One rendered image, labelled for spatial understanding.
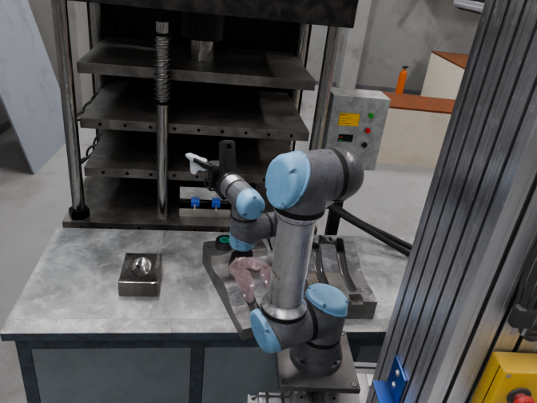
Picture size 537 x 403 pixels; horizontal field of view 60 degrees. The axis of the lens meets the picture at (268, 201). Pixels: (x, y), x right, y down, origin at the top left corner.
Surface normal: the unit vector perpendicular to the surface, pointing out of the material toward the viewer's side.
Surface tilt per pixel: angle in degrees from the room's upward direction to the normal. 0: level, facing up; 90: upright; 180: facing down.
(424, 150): 90
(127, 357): 90
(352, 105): 90
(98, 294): 0
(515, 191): 90
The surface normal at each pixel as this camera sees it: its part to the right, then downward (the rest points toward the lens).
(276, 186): -0.85, 0.02
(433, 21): 0.04, 0.47
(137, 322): 0.11, -0.88
